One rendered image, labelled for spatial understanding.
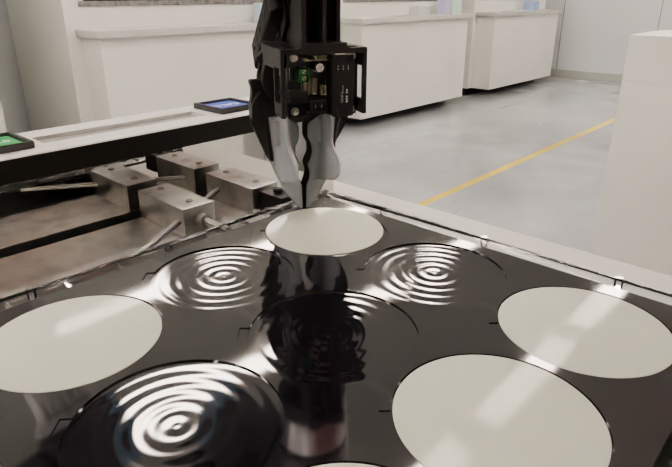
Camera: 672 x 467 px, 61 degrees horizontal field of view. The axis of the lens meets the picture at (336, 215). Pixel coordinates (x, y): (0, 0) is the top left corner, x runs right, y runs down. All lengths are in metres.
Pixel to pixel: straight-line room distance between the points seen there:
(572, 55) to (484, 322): 8.39
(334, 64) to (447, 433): 0.29
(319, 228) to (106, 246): 0.19
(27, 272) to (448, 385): 0.35
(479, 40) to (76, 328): 6.51
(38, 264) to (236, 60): 3.50
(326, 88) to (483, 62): 6.30
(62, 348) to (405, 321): 0.20
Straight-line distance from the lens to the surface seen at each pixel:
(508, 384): 0.32
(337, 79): 0.46
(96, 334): 0.37
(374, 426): 0.29
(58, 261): 0.53
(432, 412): 0.30
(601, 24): 8.59
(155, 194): 0.58
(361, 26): 4.85
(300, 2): 0.44
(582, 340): 0.37
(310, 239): 0.47
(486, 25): 6.73
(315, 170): 0.53
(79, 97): 3.69
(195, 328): 0.36
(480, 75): 6.78
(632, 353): 0.37
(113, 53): 3.51
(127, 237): 0.56
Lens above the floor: 1.09
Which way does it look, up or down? 21 degrees down
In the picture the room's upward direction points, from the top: straight up
